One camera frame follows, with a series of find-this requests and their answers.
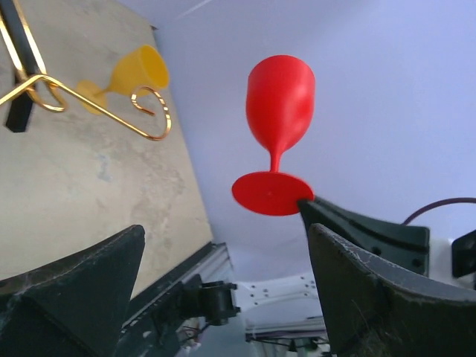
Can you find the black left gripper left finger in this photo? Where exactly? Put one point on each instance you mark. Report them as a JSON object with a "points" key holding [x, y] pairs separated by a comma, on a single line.
{"points": [[74, 306]]}

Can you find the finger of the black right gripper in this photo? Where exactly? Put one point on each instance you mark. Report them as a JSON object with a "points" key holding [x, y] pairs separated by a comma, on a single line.
{"points": [[406, 246]]}

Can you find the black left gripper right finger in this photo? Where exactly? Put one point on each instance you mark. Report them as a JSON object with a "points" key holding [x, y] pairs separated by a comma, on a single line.
{"points": [[373, 307]]}

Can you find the red plastic wine glass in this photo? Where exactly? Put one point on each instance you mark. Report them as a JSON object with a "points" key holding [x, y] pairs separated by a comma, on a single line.
{"points": [[279, 108]]}

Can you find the yellow plastic wine glass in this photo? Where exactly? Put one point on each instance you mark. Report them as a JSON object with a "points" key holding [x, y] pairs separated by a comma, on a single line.
{"points": [[142, 67]]}

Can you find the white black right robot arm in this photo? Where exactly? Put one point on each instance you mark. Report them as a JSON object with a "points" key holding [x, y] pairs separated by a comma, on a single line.
{"points": [[449, 260]]}

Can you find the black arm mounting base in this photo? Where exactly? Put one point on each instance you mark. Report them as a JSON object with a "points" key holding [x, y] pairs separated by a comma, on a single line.
{"points": [[162, 319]]}

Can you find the aluminium frame rail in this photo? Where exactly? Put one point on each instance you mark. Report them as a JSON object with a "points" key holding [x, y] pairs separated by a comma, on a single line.
{"points": [[212, 260]]}

